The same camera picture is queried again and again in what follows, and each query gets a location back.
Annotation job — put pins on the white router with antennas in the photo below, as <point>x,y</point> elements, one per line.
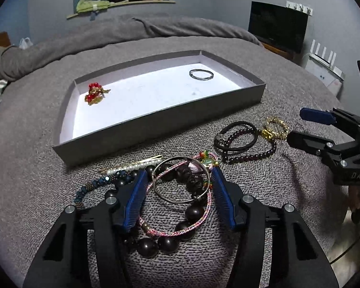
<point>321,63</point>

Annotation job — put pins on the red bead gold ornament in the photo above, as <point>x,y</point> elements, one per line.
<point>93,89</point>

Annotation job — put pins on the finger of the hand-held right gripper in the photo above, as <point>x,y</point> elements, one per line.
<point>306,141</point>
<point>315,115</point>

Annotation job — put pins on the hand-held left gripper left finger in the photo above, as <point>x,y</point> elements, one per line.
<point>136,198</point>

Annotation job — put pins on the pearl hair pin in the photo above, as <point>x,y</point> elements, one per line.
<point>129,167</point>

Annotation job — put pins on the green cloth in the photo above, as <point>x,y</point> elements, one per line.
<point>88,5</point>

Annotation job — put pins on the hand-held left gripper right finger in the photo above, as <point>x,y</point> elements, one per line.
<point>225,198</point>

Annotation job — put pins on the wooden window shelf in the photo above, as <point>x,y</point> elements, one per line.
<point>123,6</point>

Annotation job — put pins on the grey cardboard box tray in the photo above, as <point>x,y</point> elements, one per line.
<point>153,96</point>

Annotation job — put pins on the white wall hooks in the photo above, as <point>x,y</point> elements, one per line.
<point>300,7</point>

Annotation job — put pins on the wooden television stand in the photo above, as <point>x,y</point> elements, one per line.
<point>280,51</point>

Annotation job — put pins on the black flat screen television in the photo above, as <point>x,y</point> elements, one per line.
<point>276,24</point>

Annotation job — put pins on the white plastic bag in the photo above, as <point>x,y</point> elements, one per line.
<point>25,43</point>

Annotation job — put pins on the person's right hand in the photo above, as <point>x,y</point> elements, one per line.
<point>357,199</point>

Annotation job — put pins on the grey rolled duvet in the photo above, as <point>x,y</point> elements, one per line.
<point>123,30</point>

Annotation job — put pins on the person's right forearm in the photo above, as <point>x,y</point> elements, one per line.
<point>345,246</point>

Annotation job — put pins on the grey knitted bedspread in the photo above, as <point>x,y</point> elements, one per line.
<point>258,186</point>

